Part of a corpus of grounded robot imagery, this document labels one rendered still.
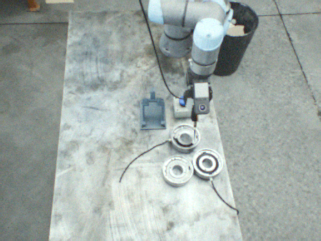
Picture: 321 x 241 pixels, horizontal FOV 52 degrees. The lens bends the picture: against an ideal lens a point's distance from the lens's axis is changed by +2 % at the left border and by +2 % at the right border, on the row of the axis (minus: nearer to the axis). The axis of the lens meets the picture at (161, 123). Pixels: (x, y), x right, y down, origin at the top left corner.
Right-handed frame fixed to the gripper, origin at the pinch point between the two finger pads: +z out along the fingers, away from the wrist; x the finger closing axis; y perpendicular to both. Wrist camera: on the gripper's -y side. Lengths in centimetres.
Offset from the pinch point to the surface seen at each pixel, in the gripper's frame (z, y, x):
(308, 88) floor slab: 94, 80, -101
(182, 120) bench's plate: 13.1, 4.0, 2.9
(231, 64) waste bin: 80, 92, -44
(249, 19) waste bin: 57, 112, -55
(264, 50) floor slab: 94, 118, -77
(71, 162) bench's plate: 13.0, -12.6, 43.6
